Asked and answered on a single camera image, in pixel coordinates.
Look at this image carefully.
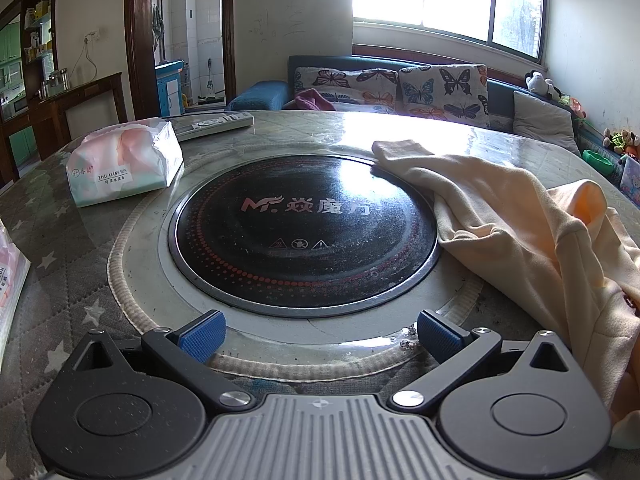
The wooden shelf unit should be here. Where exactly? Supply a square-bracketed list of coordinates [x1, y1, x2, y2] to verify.
[0, 0, 60, 111]

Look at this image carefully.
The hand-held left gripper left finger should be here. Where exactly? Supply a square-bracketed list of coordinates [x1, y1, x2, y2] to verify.
[75, 311, 255, 413]

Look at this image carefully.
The wooden door frame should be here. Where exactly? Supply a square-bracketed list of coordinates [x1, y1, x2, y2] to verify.
[124, 0, 236, 121]

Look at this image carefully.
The pink cloth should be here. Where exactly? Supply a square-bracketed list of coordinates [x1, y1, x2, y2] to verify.
[295, 88, 337, 112]

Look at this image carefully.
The round black induction cooktop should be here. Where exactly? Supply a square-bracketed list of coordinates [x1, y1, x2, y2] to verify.
[169, 154, 442, 311]

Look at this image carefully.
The blue cabinet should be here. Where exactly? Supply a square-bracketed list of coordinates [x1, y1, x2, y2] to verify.
[156, 60, 186, 117]

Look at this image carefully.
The panda plush toy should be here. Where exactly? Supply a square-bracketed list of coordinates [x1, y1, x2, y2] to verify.
[524, 71, 563, 101]

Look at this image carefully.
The white remote control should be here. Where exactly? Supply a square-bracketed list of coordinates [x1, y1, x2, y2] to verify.
[162, 111, 255, 142]

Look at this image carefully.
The wooden counter cabinet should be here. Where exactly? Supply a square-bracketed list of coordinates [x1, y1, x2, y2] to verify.
[0, 72, 125, 181]

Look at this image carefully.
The hanging towel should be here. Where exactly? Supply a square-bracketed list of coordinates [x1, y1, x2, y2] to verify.
[152, 5, 165, 53]

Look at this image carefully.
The grey pillow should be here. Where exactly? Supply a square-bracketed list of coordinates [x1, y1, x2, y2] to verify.
[512, 91, 581, 157]

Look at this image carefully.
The butterfly print cushion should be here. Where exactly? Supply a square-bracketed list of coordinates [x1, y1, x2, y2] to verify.
[293, 66, 401, 111]
[397, 64, 491, 128]

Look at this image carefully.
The brown green plush toy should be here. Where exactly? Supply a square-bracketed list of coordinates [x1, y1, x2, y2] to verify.
[602, 129, 640, 157]

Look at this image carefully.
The green bowl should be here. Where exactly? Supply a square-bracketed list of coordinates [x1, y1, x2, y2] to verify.
[582, 149, 621, 176]

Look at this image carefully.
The cream long-sleeve top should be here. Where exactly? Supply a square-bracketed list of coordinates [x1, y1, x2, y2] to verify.
[371, 140, 640, 451]

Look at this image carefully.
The pink white tissue pack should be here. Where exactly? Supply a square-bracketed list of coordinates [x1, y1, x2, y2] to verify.
[66, 117, 185, 208]
[0, 222, 31, 371]

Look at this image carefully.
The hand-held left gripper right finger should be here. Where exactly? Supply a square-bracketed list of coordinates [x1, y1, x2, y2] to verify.
[391, 310, 576, 413]

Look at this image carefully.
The blue sofa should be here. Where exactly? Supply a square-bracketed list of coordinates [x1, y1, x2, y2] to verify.
[225, 55, 640, 211]

